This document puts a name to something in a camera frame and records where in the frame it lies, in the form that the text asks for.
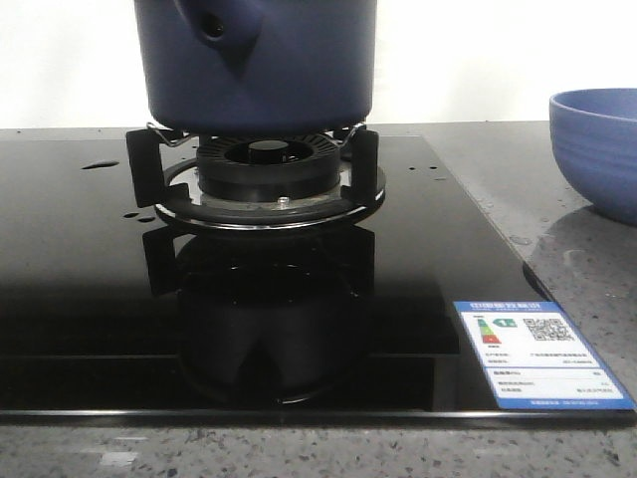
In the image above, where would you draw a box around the black glass gas cooktop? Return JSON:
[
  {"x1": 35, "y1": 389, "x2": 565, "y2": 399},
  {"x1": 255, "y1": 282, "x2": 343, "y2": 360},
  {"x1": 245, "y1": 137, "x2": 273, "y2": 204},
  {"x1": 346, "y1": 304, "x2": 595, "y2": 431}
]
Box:
[{"x1": 1, "y1": 136, "x2": 636, "y2": 427}]

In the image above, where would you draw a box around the dark blue cooking pot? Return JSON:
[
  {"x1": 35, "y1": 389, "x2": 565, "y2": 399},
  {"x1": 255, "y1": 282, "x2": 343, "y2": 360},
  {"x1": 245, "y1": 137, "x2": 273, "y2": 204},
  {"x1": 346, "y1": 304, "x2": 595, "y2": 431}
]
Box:
[{"x1": 134, "y1": 1, "x2": 377, "y2": 135}]

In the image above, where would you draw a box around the blue ceramic bowl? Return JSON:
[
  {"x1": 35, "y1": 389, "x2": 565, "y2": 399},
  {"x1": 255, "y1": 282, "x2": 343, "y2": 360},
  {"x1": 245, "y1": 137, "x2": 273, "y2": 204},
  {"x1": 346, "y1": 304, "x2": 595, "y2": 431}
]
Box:
[{"x1": 548, "y1": 88, "x2": 636, "y2": 225}]

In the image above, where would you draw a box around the blue white energy label sticker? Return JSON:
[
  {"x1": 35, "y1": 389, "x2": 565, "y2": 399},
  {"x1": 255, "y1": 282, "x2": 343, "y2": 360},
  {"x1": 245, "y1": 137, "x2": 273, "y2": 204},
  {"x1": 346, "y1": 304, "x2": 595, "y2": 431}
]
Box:
[{"x1": 454, "y1": 301, "x2": 636, "y2": 411}]

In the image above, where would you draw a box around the black gas burner head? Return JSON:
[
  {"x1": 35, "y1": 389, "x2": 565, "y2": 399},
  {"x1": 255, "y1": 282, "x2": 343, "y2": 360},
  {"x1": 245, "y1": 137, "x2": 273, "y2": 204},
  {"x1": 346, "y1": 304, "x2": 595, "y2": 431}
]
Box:
[{"x1": 196, "y1": 134, "x2": 340, "y2": 202}]

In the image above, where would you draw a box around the black metal pot support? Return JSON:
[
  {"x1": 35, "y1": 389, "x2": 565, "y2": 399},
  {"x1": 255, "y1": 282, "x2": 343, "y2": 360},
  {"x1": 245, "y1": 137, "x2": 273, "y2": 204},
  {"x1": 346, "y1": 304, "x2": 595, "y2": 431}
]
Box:
[{"x1": 125, "y1": 124, "x2": 385, "y2": 231}]

